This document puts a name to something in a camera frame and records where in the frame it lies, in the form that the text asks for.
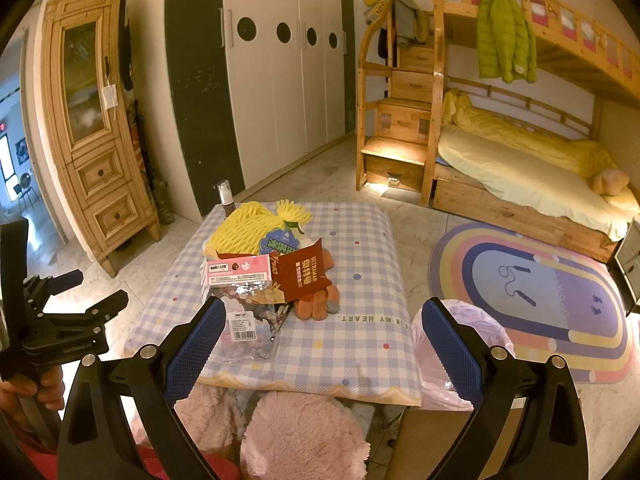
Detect clear plastic wrapper with label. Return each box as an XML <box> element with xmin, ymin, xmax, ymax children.
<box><xmin>208</xmin><ymin>284</ymin><xmax>290</xmax><ymax>363</ymax></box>

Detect pink snack package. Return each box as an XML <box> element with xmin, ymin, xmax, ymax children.
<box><xmin>202</xmin><ymin>255</ymin><xmax>271</xmax><ymax>286</ymax></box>

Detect orange fuzzy glove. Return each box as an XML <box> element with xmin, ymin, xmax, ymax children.
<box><xmin>293</xmin><ymin>249</ymin><xmax>340</xmax><ymax>321</ymax></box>

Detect pink trash bag bin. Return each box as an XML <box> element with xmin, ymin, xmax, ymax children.
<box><xmin>409</xmin><ymin>298</ymin><xmax>516</xmax><ymax>412</ymax></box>

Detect person left hand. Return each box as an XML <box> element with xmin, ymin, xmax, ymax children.
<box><xmin>1</xmin><ymin>366</ymin><xmax>65</xmax><ymax>420</ymax></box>

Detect pink fluffy stool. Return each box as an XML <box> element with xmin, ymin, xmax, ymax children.
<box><xmin>240</xmin><ymin>391</ymin><xmax>370</xmax><ymax>479</ymax></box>
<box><xmin>174</xmin><ymin>384</ymin><xmax>246</xmax><ymax>460</ymax></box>

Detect rainbow oval rug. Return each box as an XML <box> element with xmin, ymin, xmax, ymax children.
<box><xmin>428</xmin><ymin>222</ymin><xmax>636</xmax><ymax>384</ymax></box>

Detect checkered tablecloth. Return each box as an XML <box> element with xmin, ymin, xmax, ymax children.
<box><xmin>124</xmin><ymin>200</ymin><xmax>422</xmax><ymax>408</ymax></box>

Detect wooden display cabinet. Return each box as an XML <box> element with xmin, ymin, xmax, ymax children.
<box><xmin>41</xmin><ymin>0</ymin><xmax>160</xmax><ymax>276</ymax></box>

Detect spray bottle with clear cap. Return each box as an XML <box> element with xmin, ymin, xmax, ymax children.
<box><xmin>217</xmin><ymin>180</ymin><xmax>236</xmax><ymax>217</ymax></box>

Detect white paper tag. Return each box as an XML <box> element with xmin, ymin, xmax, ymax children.
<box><xmin>101</xmin><ymin>84</ymin><xmax>118</xmax><ymax>110</ymax></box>

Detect pale yellow bed sheet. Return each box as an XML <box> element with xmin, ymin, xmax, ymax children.
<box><xmin>438</xmin><ymin>126</ymin><xmax>636</xmax><ymax>242</ymax></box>

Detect pink plush toy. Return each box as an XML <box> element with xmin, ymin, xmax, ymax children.
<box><xmin>588</xmin><ymin>168</ymin><xmax>630</xmax><ymax>196</ymax></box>

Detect yellow quilt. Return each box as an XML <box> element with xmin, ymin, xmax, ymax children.
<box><xmin>442</xmin><ymin>90</ymin><xmax>616</xmax><ymax>178</ymax></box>

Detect wooden bunk bed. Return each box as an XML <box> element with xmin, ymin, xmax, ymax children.
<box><xmin>426</xmin><ymin>0</ymin><xmax>639</xmax><ymax>262</ymax></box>

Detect white wardrobe with portholes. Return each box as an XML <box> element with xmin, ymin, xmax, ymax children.
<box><xmin>165</xmin><ymin>0</ymin><xmax>355</xmax><ymax>214</ymax></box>

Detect wooden bed staircase drawers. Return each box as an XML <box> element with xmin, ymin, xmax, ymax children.
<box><xmin>356</xmin><ymin>0</ymin><xmax>446</xmax><ymax>206</ymax></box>

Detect green puffer jacket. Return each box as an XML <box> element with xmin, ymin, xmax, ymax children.
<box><xmin>476</xmin><ymin>0</ymin><xmax>537</xmax><ymax>84</ymax></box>

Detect clothes pile on stairs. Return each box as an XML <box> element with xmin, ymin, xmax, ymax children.
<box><xmin>362</xmin><ymin>0</ymin><xmax>428</xmax><ymax>48</ymax></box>

